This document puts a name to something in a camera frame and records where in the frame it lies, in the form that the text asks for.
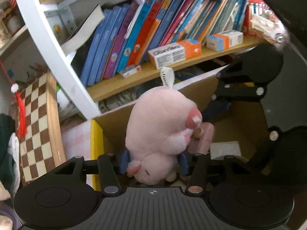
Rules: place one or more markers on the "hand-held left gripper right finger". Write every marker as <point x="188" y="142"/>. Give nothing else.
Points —
<point x="183" y="164"/>

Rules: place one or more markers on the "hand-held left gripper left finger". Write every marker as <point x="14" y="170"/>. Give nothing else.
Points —
<point x="123" y="163"/>

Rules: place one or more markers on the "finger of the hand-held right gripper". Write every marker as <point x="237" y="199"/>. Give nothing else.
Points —
<point x="217" y="107"/>
<point x="268" y="153"/>

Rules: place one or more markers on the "yellow cardboard box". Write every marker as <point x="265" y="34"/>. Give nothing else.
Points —
<point x="96" y="148"/>

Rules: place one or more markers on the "white charger adapter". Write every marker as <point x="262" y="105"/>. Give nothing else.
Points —
<point x="225" y="149"/>

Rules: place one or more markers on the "pink pig plush toy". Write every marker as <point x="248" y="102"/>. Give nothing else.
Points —
<point x="158" y="119"/>

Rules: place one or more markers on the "small orange white box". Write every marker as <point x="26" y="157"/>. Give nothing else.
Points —
<point x="223" y="40"/>

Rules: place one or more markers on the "pile of printed magazines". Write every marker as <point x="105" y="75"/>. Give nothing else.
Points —
<point x="124" y="95"/>

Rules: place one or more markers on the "large orange white box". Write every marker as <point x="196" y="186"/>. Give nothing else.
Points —
<point x="172" y="52"/>

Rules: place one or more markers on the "tiny white red box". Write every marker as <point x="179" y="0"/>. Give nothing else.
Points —
<point x="130" y="71"/>

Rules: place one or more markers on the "wooden chessboard box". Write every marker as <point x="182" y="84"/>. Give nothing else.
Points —
<point x="36" y="124"/>

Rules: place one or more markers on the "row of colourful picture books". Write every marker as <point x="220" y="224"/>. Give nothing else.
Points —
<point x="144" y="28"/>

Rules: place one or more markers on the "red tassel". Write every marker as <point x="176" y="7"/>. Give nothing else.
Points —
<point x="21" y="110"/>

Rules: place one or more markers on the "pile of clothes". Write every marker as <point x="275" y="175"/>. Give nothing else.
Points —
<point x="6" y="163"/>

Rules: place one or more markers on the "thick black white book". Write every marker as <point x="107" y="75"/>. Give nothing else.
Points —
<point x="81" y="33"/>

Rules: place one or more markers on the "white wooden bookshelf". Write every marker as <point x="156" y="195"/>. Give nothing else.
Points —
<point x="55" y="43"/>

